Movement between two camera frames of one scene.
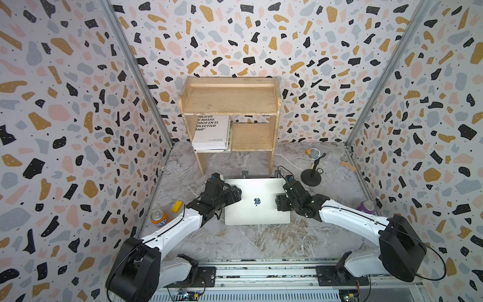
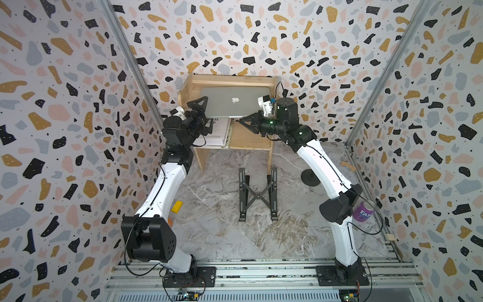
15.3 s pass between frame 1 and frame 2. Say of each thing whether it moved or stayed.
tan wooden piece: stayed
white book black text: stayed
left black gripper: moved
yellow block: stayed
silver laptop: moved
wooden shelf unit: stayed
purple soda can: stayed
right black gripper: moved
